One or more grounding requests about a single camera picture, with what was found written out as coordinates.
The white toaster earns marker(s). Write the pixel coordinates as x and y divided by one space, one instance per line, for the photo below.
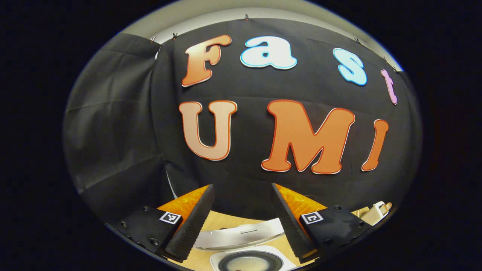
374 215

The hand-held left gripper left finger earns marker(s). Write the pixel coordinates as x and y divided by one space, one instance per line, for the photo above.
192 226

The toasted bread slice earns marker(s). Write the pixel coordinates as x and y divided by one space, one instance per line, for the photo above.
388 205

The white rice cooker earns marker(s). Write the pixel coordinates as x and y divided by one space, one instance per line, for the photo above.
241 235

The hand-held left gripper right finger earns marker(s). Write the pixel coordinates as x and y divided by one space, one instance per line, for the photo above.
292 229

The black backdrop cloth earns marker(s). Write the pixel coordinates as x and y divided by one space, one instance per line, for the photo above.
120 124

